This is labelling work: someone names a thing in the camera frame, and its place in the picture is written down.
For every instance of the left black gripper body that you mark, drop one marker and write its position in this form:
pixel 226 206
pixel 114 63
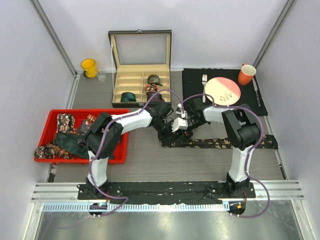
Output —
pixel 164 131

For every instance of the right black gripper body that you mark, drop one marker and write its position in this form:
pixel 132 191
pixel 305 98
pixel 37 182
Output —
pixel 193 124

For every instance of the black gold leaf tie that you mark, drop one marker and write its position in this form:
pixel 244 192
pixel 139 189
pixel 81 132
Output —
pixel 268 142

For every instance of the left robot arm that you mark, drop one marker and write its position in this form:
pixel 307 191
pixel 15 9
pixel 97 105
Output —
pixel 104 134

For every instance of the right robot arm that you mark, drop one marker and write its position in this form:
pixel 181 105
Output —
pixel 244 132

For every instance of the pink cream plate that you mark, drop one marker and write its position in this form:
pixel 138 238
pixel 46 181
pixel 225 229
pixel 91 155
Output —
pixel 224 91

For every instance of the black placemat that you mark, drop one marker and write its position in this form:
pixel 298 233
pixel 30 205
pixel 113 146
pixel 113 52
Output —
pixel 192 85

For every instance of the silver fork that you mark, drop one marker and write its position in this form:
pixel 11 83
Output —
pixel 204 82

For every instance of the rolled dark maroon tie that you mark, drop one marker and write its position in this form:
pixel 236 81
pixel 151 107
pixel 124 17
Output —
pixel 154 96

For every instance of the rolled orange floral tie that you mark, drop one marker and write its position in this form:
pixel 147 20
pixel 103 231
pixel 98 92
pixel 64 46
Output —
pixel 151 88

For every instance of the rolled green blue tie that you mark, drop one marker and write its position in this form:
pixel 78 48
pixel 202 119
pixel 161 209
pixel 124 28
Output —
pixel 128 97

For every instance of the silver knife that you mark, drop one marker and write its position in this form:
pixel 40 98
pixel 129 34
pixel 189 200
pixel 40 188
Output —
pixel 256 92

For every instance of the orange mug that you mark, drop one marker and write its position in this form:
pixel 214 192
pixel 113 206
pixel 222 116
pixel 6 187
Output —
pixel 246 74

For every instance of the orange striped rolled tie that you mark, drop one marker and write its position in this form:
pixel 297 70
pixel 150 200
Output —
pixel 90 119

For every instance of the black tie storage box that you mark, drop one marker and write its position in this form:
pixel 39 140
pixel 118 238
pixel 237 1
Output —
pixel 136 54

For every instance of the clear glass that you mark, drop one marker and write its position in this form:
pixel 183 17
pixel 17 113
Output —
pixel 101 75

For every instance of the dark green leaf tie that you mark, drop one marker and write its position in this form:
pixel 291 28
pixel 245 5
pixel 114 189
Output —
pixel 73 144

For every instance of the yellow mug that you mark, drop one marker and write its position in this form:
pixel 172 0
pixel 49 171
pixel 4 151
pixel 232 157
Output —
pixel 90 69

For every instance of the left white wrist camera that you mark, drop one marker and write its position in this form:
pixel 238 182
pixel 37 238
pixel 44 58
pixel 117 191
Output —
pixel 179 124

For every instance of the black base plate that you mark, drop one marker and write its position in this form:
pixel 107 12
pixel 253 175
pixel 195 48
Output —
pixel 164 192

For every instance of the aluminium front rail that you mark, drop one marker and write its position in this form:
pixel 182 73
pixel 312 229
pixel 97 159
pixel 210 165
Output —
pixel 62 197

